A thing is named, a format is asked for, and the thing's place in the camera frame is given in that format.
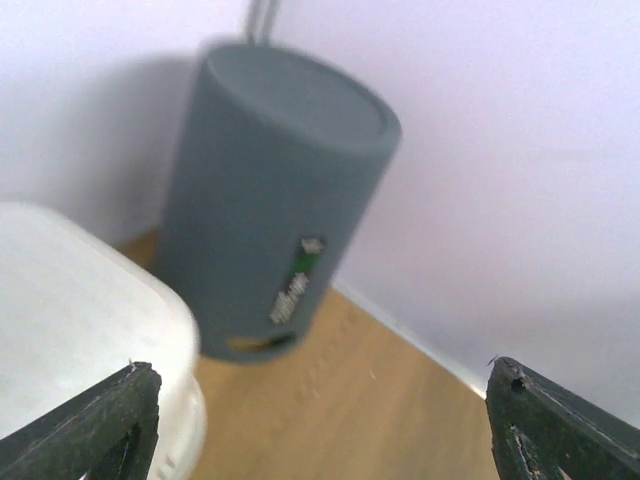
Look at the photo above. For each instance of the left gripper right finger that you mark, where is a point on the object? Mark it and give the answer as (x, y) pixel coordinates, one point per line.
(541, 430)

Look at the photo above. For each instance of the dark grey round bin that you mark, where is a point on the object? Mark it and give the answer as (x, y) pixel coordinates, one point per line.
(278, 159)

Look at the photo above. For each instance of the right aluminium frame post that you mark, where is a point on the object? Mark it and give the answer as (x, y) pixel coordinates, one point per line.
(260, 20)

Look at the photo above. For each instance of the translucent white wash basin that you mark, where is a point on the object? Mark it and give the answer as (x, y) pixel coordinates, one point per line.
(74, 311)

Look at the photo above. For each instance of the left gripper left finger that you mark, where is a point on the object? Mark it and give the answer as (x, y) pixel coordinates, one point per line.
(109, 431)

